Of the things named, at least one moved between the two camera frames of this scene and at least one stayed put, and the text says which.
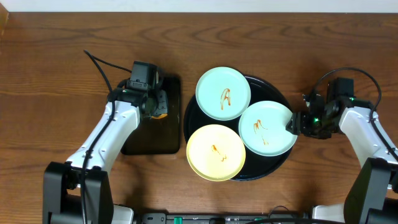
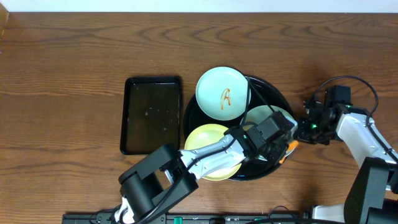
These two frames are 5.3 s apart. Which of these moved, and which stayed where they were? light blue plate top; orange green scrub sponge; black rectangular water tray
Moved: orange green scrub sponge
Stayed: black rectangular water tray; light blue plate top
